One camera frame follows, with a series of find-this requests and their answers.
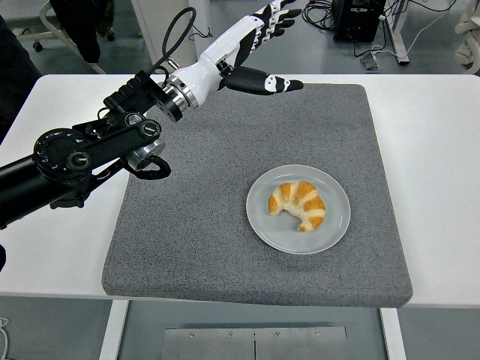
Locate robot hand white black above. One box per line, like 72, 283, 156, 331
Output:
166, 0, 305, 110

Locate croissant bread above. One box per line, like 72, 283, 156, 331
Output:
267, 181, 326, 233

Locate grey round plate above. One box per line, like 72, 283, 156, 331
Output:
245, 163, 353, 256

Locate grey metal plate with screws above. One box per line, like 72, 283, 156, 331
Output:
161, 326, 349, 360

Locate white desk panel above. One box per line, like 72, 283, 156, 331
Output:
130, 0, 214, 75

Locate person's legs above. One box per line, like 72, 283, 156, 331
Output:
49, 0, 116, 64

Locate black equipment box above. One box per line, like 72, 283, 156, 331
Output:
332, 0, 387, 43

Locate clear floor box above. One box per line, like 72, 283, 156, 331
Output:
360, 52, 383, 72

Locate grey felt mat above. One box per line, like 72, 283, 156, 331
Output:
101, 81, 414, 309

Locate white desk leg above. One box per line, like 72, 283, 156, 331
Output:
385, 0, 410, 65

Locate person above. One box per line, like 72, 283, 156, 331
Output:
0, 14, 42, 146

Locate white table leg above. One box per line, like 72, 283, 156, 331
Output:
379, 307, 408, 360
97, 299, 131, 360

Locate black cable loop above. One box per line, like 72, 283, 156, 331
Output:
188, 18, 214, 41

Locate black cable bundle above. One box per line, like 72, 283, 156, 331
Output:
301, 0, 337, 31

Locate white rolling chair frame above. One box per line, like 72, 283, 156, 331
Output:
7, 0, 108, 75

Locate white floor cable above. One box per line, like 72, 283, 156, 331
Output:
370, 0, 458, 61

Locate thin white cable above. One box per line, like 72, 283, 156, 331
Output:
0, 316, 11, 360

